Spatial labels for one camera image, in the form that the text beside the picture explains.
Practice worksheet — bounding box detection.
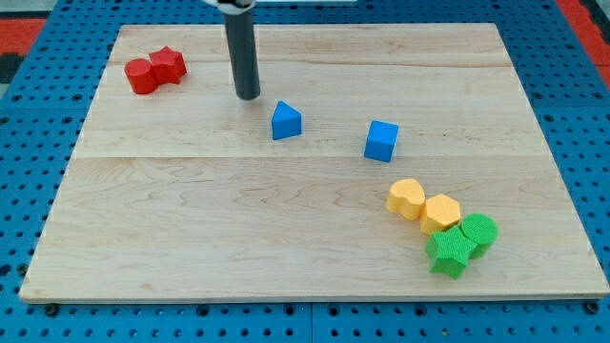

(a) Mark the blue triangle block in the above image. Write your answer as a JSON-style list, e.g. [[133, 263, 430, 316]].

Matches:
[[272, 101, 302, 140]]

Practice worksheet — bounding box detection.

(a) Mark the blue cube block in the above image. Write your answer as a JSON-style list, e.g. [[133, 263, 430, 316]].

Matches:
[[364, 120, 399, 163]]

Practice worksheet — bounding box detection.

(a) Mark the wooden board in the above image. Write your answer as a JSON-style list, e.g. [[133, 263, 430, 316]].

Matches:
[[19, 23, 609, 304]]

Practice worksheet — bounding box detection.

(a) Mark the yellow heart block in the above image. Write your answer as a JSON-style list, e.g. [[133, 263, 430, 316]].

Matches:
[[385, 178, 425, 220]]

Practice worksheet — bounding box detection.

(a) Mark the yellow hexagon block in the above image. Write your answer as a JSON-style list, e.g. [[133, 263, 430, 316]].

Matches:
[[419, 194, 461, 235]]

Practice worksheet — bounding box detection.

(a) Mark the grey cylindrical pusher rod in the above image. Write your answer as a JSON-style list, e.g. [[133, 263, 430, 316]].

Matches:
[[224, 9, 260, 100]]

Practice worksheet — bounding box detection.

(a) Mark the green star block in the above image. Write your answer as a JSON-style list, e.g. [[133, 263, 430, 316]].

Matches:
[[425, 226, 478, 279]]

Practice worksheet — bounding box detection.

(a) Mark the red star block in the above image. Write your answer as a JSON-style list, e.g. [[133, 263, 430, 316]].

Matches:
[[149, 46, 187, 85]]

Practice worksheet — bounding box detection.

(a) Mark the green cylinder block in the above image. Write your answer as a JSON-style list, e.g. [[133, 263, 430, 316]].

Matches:
[[460, 212, 498, 259]]

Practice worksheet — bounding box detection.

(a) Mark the red cylinder block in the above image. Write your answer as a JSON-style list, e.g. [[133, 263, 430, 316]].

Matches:
[[124, 58, 158, 94]]

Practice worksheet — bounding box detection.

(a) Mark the blue perforated base mat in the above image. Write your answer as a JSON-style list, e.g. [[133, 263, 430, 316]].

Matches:
[[1, 1, 609, 342]]

